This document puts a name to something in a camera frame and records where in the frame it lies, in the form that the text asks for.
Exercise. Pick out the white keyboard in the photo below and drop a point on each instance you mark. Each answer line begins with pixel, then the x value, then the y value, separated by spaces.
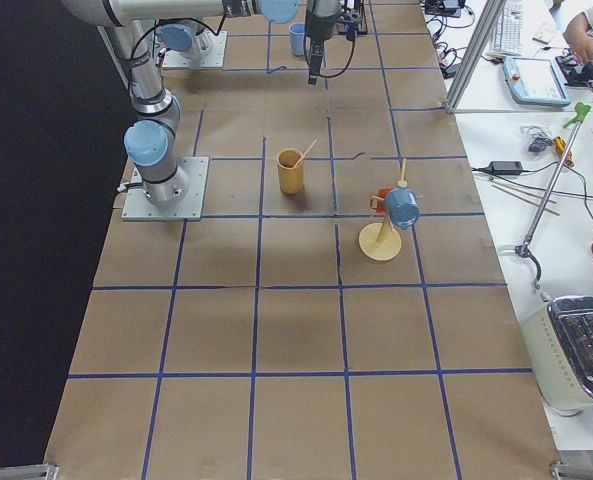
pixel 506 37

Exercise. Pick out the pink chopstick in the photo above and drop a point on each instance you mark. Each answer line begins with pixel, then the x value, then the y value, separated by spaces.
pixel 305 153

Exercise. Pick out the wooden mug tree stand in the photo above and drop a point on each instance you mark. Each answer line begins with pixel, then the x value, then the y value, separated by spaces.
pixel 381 241

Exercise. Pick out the teach pendant tablet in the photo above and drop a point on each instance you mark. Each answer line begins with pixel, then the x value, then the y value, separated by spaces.
pixel 535 81

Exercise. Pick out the black power adapter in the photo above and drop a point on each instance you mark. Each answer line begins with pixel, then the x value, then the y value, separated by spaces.
pixel 506 168

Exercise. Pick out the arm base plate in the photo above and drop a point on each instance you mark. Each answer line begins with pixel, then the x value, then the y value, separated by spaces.
pixel 179 198
pixel 214 60

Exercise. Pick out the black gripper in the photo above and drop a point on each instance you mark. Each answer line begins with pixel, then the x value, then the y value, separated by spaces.
pixel 319 25

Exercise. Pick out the wooden chopstick on desk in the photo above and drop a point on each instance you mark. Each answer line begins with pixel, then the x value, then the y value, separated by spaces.
pixel 519 194

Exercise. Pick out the chrome toaster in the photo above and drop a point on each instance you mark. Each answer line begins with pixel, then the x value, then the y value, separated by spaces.
pixel 559 341

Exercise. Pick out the light blue plastic cup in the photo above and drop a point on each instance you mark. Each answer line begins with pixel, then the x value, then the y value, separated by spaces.
pixel 296 37

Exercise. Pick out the green handled reacher grabber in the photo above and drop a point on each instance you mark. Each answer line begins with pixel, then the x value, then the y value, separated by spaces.
pixel 522 250

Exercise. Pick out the aluminium frame post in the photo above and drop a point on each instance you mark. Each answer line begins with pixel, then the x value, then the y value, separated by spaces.
pixel 486 24

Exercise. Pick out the bamboo cylinder holder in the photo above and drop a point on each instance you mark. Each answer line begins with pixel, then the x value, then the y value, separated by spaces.
pixel 290 171

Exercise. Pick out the blue mug on stand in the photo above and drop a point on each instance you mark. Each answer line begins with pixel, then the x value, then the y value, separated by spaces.
pixel 402 208

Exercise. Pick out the person hand at desk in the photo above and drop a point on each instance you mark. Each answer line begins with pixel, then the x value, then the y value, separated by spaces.
pixel 580 42

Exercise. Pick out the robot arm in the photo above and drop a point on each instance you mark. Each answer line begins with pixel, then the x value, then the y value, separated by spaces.
pixel 180 144
pixel 187 38

